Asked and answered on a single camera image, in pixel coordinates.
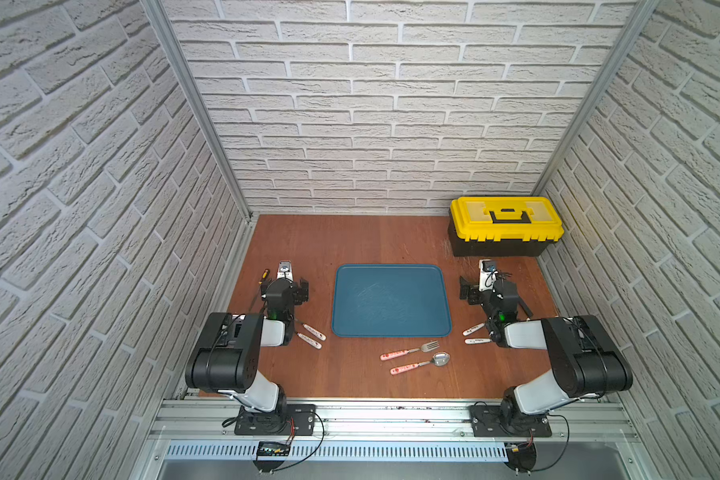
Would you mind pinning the pink handled fork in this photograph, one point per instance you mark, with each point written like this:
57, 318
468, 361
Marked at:
425, 348

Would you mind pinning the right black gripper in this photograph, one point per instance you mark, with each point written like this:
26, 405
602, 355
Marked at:
467, 287

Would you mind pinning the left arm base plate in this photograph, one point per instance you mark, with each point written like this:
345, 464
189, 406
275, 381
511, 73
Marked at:
294, 419

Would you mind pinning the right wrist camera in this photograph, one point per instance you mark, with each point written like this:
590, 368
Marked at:
488, 274

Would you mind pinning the yellow black toolbox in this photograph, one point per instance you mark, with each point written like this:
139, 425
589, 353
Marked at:
503, 226

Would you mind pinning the yellow black handled file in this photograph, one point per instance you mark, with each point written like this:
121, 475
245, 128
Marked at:
263, 279

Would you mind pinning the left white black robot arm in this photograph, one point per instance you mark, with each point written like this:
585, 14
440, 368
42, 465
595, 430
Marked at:
225, 361

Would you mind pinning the round black connector box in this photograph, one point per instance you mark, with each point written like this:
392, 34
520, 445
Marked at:
521, 458

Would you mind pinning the aluminium front rail frame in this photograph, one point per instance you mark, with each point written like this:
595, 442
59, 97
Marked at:
388, 430

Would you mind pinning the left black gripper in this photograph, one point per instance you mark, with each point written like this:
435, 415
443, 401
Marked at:
300, 291

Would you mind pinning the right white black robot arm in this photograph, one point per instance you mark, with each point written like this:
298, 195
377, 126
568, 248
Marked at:
584, 361

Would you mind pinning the white handled fork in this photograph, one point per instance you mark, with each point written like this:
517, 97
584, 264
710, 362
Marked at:
474, 329
317, 334

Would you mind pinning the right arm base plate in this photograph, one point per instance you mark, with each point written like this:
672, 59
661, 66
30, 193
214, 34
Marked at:
502, 421

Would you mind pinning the small green controller board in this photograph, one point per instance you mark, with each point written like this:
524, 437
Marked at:
271, 449

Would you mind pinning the teal plastic tray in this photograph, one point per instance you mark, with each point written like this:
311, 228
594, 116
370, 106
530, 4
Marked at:
390, 301

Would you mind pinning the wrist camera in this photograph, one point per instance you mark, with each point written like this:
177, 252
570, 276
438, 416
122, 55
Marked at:
488, 274
285, 270

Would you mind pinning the pink handled spoon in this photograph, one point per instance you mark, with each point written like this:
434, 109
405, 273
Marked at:
439, 360

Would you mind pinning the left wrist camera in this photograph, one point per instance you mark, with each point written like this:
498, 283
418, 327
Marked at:
285, 270

